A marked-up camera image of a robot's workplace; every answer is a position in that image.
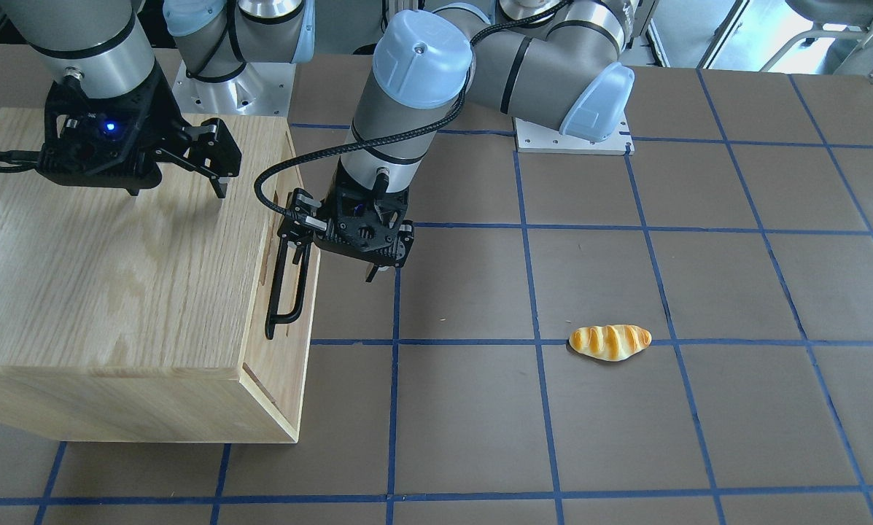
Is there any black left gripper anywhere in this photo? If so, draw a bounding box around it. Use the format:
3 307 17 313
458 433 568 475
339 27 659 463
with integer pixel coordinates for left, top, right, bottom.
277 162 415 283

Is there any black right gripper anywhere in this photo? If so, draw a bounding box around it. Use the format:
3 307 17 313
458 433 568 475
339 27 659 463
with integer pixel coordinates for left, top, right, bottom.
35 69 242 199

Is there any black metal drawer handle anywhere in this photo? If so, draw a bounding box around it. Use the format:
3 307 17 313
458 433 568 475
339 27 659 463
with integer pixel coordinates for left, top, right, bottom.
264 228 312 341

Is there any wooden drawer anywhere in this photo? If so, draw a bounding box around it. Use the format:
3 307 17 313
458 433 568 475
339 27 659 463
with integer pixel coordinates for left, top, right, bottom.
243 213 319 427

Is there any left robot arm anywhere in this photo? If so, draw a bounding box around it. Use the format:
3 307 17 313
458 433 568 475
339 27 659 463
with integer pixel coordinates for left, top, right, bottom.
255 1 637 283

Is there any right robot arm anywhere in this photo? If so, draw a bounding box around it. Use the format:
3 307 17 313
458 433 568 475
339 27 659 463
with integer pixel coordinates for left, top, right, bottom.
0 1 316 198

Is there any light wooden drawer cabinet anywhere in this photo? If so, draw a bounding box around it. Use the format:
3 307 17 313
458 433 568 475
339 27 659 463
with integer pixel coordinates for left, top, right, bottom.
0 115 319 444

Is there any toy bread roll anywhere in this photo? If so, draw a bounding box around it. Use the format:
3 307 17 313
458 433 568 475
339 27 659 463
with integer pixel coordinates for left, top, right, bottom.
567 324 653 362

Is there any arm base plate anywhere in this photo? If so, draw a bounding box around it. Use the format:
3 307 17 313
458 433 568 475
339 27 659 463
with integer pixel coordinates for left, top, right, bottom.
513 112 635 155
172 63 297 117

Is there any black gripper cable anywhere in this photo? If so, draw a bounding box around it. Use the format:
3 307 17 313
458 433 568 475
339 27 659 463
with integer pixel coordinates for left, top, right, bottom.
254 0 575 219

